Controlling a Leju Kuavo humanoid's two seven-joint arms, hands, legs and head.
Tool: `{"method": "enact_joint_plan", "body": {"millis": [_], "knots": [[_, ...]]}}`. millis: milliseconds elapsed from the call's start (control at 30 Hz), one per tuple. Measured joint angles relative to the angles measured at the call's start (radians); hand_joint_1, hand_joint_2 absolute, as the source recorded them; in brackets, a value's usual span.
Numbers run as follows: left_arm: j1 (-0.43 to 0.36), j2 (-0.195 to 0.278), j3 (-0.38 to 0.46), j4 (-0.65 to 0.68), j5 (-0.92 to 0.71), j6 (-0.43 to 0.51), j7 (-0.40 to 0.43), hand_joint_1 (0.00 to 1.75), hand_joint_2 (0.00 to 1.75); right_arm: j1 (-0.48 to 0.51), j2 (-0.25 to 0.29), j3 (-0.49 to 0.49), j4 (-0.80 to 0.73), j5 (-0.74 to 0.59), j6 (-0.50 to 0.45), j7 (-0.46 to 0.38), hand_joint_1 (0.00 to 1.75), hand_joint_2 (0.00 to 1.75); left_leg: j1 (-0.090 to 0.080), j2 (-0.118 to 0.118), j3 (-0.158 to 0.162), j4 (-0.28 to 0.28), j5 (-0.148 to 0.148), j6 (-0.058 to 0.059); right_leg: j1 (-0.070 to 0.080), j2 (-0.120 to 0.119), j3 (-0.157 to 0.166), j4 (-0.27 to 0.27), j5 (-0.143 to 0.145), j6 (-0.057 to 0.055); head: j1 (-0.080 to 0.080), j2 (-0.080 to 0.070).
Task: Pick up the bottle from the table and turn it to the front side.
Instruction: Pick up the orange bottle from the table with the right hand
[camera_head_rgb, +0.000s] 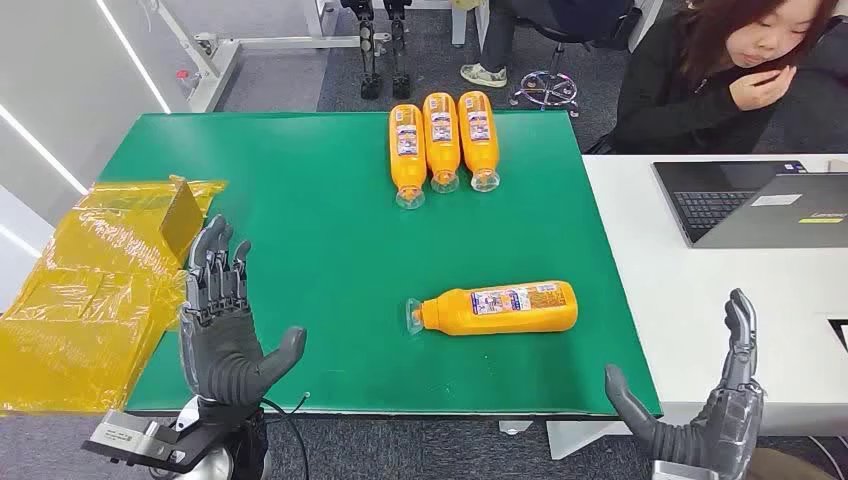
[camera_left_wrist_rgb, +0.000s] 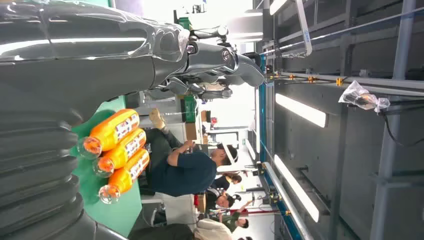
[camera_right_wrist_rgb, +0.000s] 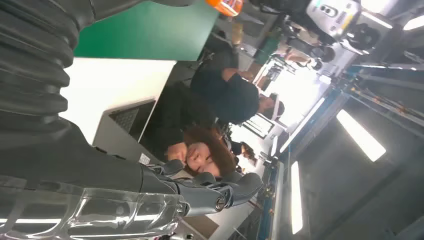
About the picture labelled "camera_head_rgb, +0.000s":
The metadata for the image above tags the clear bottle with red cap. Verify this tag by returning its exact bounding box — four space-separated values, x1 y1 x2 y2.
174 68 201 102

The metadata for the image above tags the green table mat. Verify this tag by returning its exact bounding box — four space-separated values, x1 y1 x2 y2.
97 111 664 420

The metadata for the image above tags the person at laptop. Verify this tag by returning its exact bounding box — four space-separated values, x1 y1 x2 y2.
586 0 848 157

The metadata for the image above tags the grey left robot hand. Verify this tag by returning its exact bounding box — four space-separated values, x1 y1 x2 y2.
177 214 308 407

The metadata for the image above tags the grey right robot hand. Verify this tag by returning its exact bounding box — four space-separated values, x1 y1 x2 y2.
604 288 767 480

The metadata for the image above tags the tan rounded object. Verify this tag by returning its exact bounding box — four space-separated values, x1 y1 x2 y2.
728 447 837 480

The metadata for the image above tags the orange bottle with clear cap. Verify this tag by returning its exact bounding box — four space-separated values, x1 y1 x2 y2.
405 280 579 337
388 103 429 211
458 90 501 194
422 92 462 195

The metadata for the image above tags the black robot leg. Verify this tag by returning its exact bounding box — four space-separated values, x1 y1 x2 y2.
341 0 384 101
382 0 413 101

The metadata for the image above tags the person on office chair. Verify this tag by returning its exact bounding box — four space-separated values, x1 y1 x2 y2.
460 0 634 89

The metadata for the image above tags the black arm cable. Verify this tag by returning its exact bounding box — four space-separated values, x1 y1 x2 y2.
261 392 313 480

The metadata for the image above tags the grey laptop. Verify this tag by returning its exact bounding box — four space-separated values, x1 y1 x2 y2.
652 158 848 250

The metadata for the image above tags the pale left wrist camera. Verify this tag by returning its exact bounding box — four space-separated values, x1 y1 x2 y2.
81 409 200 475

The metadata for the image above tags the white desk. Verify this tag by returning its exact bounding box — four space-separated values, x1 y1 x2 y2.
546 153 848 460

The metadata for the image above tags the white table leg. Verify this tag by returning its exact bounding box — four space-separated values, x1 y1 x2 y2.
450 0 492 49

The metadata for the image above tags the yellow film wrapped box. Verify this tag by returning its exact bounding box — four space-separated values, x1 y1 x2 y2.
0 175 228 415

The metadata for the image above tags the office chair with chrome base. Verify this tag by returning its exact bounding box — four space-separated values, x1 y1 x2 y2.
510 19 637 119

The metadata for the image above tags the person's right hand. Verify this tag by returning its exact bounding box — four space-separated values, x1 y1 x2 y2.
728 64 798 113

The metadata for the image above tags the white metal stand frame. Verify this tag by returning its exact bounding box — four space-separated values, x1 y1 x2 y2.
152 0 392 114

